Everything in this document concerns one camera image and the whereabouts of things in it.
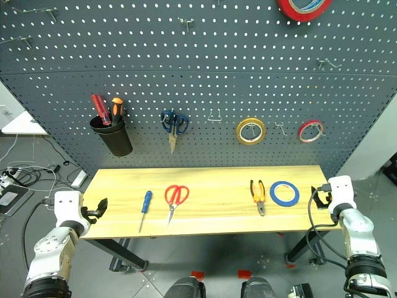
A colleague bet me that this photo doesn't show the grey flat device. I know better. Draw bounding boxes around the grey flat device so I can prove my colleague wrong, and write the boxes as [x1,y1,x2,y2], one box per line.
[0,184,34,215]

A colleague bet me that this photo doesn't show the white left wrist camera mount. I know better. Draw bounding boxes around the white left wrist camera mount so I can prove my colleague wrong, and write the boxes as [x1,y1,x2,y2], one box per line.
[53,190,85,229]

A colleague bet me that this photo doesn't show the black table leg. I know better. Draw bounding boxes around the black table leg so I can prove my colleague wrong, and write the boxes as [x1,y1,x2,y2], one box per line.
[284,231,330,268]
[83,238,149,274]

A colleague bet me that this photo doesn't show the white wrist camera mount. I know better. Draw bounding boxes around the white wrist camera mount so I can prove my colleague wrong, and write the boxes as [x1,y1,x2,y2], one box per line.
[53,190,85,229]
[326,175,358,215]

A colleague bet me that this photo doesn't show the black floor cable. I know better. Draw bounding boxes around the black floor cable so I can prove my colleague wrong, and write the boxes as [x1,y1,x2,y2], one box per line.
[39,135,71,166]

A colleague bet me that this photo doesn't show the red handled screwdriver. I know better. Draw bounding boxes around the red handled screwdriver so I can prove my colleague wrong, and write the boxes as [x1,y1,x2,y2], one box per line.
[90,93,113,127]

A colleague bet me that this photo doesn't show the dark rounded shape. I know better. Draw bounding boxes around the dark rounded shape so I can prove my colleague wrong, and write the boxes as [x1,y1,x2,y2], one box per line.
[241,276,278,298]
[163,276,207,298]

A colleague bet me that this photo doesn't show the white floor box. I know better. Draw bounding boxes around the white floor box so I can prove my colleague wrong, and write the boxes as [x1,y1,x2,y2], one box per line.
[71,169,89,188]

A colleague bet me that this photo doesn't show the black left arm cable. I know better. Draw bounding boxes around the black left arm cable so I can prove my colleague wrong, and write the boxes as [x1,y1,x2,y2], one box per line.
[22,198,56,271]

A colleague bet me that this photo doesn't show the blue handled scissors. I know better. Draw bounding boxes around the blue handled scissors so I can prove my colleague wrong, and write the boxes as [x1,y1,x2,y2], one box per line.
[159,109,190,155]

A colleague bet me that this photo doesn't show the white floor cables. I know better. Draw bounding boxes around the white floor cables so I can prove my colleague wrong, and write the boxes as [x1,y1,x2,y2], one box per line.
[0,133,60,194]

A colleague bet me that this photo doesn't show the dark grey metal pegboard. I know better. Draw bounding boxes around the dark grey metal pegboard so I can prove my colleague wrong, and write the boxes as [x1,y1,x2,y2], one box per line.
[0,0,397,178]

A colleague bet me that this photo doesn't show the small dark block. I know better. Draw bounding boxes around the small dark block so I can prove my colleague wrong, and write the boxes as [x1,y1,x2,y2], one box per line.
[286,282,311,298]

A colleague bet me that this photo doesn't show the red handled scissors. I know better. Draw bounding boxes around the red handled scissors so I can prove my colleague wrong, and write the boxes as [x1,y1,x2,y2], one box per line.
[164,184,190,227]

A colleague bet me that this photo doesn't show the blue handled screwdriver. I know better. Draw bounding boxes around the blue handled screwdriver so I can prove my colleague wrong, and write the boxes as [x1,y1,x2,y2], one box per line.
[138,190,153,233]

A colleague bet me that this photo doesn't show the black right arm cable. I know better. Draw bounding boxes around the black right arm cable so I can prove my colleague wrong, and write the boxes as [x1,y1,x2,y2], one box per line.
[306,183,353,271]

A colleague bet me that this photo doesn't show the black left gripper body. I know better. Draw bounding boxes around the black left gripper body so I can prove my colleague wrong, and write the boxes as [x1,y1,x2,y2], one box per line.
[81,205,98,225]

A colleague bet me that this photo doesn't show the black cup holder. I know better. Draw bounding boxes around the black cup holder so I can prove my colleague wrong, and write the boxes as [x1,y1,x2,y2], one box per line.
[89,115,134,157]

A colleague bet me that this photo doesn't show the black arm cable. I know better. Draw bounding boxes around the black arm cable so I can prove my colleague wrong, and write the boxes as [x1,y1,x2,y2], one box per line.
[22,198,56,271]
[306,183,353,271]

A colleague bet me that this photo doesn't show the white power strip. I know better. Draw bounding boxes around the white power strip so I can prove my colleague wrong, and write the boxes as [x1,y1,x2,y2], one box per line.
[0,167,23,188]

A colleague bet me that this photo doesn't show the orange black handled screwdriver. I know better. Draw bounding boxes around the orange black handled screwdriver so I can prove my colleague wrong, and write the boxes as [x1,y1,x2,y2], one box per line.
[110,97,125,127]

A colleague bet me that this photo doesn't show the wire loop pegboard hook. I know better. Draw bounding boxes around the wire loop pegboard hook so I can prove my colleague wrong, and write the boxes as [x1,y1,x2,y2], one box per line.
[207,107,223,123]

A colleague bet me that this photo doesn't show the small red tape roll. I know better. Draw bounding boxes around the small red tape roll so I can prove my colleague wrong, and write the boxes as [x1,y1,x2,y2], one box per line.
[297,119,326,144]

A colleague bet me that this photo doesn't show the yellow tape roll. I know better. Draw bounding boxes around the yellow tape roll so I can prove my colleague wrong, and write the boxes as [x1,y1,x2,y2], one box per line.
[235,117,267,145]

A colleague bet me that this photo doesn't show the large red tape roll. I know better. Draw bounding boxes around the large red tape roll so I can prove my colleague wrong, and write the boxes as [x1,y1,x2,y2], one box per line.
[275,0,334,23]

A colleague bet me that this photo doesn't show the orange black pliers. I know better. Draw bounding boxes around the orange black pliers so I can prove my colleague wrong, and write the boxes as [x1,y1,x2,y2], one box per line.
[249,179,267,217]

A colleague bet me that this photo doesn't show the blue tape roll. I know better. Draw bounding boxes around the blue tape roll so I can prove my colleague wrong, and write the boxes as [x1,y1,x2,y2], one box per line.
[269,180,301,207]

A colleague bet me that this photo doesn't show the white side table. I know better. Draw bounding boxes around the white side table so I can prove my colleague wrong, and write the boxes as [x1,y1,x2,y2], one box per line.
[1,110,49,136]

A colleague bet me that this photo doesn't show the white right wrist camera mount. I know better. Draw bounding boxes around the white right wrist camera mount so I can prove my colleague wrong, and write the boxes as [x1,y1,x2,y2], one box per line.
[326,175,358,215]

